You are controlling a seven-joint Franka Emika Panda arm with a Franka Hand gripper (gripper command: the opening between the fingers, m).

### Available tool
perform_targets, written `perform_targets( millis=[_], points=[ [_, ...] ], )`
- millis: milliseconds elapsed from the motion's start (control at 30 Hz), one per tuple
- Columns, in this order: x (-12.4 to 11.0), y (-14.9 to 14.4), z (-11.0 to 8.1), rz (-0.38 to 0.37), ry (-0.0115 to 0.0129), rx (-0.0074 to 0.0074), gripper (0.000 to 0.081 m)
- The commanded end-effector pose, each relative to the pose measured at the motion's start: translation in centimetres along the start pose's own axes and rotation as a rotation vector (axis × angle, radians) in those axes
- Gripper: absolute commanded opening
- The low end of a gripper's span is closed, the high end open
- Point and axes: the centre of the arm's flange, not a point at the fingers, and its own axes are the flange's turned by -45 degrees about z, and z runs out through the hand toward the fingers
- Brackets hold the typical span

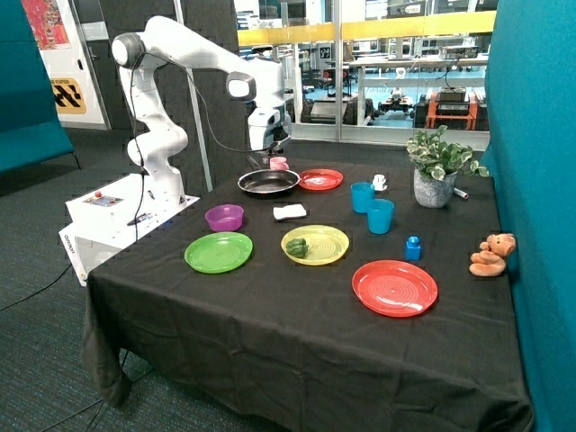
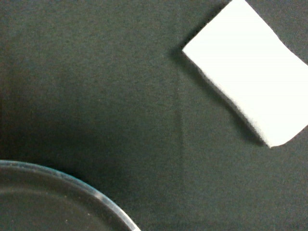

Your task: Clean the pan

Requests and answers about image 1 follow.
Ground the pink cup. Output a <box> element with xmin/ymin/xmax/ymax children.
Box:
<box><xmin>269</xmin><ymin>157</ymin><xmax>290</xmax><ymax>170</ymax></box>

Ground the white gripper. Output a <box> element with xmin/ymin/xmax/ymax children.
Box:
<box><xmin>247</xmin><ymin>107</ymin><xmax>292</xmax><ymax>152</ymax></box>

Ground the green plate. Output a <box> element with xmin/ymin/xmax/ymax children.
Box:
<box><xmin>184</xmin><ymin>231</ymin><xmax>253</xmax><ymax>275</ymax></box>

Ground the black tablecloth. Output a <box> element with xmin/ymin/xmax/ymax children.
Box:
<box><xmin>82</xmin><ymin>156</ymin><xmax>535</xmax><ymax>431</ymax></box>

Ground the yellow plate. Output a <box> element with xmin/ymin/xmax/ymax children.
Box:
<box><xmin>281</xmin><ymin>225</ymin><xmax>350</xmax><ymax>266</ymax></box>

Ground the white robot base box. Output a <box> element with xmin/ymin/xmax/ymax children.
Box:
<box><xmin>59</xmin><ymin>174</ymin><xmax>198</xmax><ymax>286</ymax></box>

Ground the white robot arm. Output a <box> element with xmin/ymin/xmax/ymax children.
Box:
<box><xmin>112</xmin><ymin>16</ymin><xmax>292</xmax><ymax>208</ymax></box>

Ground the small red plate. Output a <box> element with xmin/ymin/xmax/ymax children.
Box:
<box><xmin>299</xmin><ymin>168</ymin><xmax>344</xmax><ymax>191</ymax></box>

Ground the green bell pepper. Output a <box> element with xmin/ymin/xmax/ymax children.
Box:
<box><xmin>285</xmin><ymin>238</ymin><xmax>309</xmax><ymax>258</ymax></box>

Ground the front blue cup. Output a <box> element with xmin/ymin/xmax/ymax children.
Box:
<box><xmin>367</xmin><ymin>199</ymin><xmax>395</xmax><ymax>235</ymax></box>

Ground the black frying pan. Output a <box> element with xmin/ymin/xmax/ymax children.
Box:
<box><xmin>237</xmin><ymin>156</ymin><xmax>301</xmax><ymax>196</ymax></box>

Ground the rear blue cup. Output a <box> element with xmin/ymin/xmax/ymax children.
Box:
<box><xmin>350</xmin><ymin>182</ymin><xmax>375</xmax><ymax>214</ymax></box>

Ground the potted plant grey pot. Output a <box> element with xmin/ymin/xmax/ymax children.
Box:
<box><xmin>406</xmin><ymin>124</ymin><xmax>490</xmax><ymax>210</ymax></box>

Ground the blue toy block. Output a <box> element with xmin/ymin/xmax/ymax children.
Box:
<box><xmin>404</xmin><ymin>236</ymin><xmax>421</xmax><ymax>261</ymax></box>

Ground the large red plate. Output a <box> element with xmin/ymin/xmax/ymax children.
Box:
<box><xmin>352</xmin><ymin>260</ymin><xmax>438</xmax><ymax>318</ymax></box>

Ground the purple bowl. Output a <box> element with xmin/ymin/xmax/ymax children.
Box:
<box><xmin>204</xmin><ymin>203</ymin><xmax>244</xmax><ymax>232</ymax></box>

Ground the white sponge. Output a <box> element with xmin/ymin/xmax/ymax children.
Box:
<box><xmin>273</xmin><ymin>203</ymin><xmax>308</xmax><ymax>221</ymax></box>

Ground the small white plastic object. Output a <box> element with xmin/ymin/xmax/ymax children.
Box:
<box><xmin>372</xmin><ymin>174</ymin><xmax>388</xmax><ymax>192</ymax></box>

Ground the blue cup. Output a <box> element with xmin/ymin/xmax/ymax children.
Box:
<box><xmin>350</xmin><ymin>182</ymin><xmax>375</xmax><ymax>214</ymax></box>
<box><xmin>367</xmin><ymin>199</ymin><xmax>395</xmax><ymax>235</ymax></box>

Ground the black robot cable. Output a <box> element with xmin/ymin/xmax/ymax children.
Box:
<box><xmin>127</xmin><ymin>51</ymin><xmax>280</xmax><ymax>228</ymax></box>

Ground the white marker pen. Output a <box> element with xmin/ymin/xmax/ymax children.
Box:
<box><xmin>453</xmin><ymin>188</ymin><xmax>469</xmax><ymax>200</ymax></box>

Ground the brown teddy bear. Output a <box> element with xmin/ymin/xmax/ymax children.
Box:
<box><xmin>469</xmin><ymin>233</ymin><xmax>517</xmax><ymax>277</ymax></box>

